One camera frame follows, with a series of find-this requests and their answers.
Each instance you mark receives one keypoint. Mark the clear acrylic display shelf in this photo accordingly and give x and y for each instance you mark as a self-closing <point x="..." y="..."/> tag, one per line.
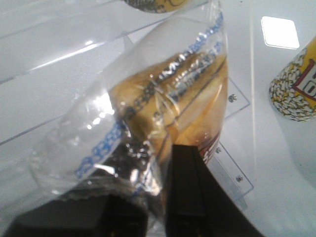
<point x="50" y="52"/>

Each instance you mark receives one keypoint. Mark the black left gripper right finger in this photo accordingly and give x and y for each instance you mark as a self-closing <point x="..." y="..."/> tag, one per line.
<point x="198" y="206"/>

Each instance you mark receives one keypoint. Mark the packaged bread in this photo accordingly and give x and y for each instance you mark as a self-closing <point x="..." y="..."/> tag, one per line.
<point x="117" y="138"/>

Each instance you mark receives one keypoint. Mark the yellow popcorn paper cup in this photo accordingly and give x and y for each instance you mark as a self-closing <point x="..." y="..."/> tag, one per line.
<point x="293" y="91"/>

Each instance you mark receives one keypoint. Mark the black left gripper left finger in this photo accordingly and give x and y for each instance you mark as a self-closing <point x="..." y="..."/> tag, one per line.
<point x="104" y="203"/>

